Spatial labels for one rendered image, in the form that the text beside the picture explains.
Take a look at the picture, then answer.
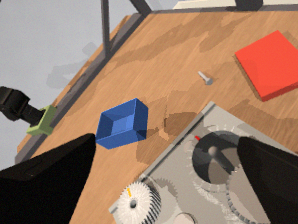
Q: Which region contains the grey toothed gear with yellow arrow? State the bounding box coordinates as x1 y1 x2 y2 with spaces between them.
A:
117 182 161 224

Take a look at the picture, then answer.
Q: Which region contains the blue open box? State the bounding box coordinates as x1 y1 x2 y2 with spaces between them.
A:
95 98 148 150

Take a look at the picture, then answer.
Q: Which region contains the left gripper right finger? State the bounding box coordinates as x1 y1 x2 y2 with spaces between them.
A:
237 136 298 224

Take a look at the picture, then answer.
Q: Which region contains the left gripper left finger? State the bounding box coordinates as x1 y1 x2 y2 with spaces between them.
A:
0 133 96 224

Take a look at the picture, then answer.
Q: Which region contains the red flat rectangular block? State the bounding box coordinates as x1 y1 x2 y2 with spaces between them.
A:
235 31 298 102

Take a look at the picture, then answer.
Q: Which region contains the small grey bolt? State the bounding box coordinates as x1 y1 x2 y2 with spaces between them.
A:
198 71 213 86

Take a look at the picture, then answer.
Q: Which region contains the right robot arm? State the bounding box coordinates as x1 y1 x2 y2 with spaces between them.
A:
0 86 45 128

